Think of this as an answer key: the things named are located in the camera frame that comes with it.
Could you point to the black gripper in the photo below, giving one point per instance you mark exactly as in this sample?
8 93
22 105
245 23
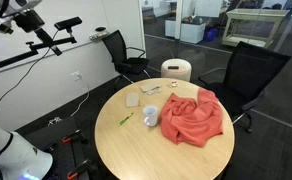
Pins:
27 20

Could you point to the white ceramic mug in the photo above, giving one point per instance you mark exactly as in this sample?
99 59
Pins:
150 116

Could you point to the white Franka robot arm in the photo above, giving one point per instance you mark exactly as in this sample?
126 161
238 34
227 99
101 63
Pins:
12 156

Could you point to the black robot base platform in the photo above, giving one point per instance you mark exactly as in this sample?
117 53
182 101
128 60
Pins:
52 133

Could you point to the whiteboard marker tray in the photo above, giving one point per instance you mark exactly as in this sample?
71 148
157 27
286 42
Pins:
98 36

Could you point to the black whiteboard eraser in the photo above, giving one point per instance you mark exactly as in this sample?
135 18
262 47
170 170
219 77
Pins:
100 29

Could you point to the black mesh chair with armrests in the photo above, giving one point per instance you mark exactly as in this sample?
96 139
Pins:
119 50

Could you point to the orange black clamp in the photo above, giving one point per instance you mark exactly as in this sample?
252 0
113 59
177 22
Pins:
73 174
67 139

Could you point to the grey napkin right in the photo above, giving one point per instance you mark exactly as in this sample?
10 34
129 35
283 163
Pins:
132 100

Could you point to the grey napkin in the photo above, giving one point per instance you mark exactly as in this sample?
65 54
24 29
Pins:
149 88
132 100

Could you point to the green pen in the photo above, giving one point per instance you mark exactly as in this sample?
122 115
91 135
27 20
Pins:
126 119

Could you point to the grey napkin left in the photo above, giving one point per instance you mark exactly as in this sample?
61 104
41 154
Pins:
149 88

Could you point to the small printed card packet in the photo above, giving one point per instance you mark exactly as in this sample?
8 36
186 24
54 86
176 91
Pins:
174 83

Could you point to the white low cabinet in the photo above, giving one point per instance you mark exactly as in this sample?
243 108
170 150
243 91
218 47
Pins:
189 31

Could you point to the blue bin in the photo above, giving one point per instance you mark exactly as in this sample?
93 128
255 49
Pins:
211 34

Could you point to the orange red cloth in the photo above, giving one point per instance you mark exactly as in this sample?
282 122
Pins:
192 120

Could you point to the light wooden shelf table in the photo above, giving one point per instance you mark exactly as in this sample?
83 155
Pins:
252 15

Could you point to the large black mesh office chair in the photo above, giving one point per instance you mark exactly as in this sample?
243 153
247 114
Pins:
252 73

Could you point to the black stereo camera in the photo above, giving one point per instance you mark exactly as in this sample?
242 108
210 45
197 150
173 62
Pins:
67 23

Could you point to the white wall outlet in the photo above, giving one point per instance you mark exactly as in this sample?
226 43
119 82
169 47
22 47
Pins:
76 76

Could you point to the black camera boom stand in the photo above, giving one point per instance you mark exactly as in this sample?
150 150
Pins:
9 61

